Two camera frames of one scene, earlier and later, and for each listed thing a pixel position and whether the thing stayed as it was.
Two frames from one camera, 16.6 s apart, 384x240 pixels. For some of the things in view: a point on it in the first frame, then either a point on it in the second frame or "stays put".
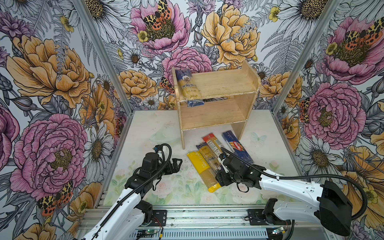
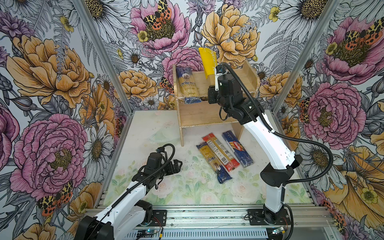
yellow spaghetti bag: [205, 171] to [209, 60]
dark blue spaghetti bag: [188, 87] stays put
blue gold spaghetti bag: [213, 163] stays put
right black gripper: [222, 177] to [212, 90]
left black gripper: [176, 168] stays put
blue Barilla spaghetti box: [236, 146] stays put
